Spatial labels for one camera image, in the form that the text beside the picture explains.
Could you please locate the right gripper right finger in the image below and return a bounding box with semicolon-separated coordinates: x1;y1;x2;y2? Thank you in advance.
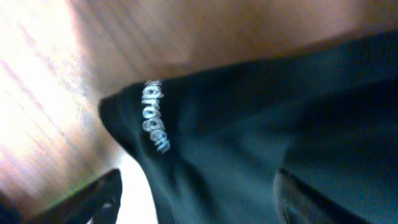
274;169;369;224

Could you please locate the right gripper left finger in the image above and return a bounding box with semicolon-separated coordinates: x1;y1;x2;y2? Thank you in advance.
1;169;123;224

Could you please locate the plain black t-shirt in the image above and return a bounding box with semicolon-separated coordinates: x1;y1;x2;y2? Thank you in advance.
98;31;397;223

